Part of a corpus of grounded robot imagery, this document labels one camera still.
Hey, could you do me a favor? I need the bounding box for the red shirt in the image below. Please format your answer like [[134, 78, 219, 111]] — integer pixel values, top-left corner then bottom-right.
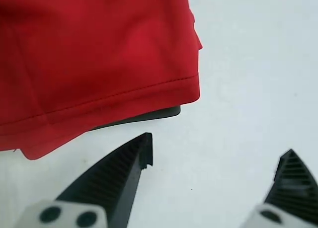
[[0, 0, 203, 161]]

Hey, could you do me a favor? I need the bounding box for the dark grey shirt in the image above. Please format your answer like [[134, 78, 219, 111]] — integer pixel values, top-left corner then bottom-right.
[[87, 105, 181, 131]]

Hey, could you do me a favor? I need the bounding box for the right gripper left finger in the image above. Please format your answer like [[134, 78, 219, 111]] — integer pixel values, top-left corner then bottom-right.
[[14, 132, 154, 228]]

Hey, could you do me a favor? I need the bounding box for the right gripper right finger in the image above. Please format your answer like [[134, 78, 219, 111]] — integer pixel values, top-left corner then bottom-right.
[[238, 149, 318, 228]]

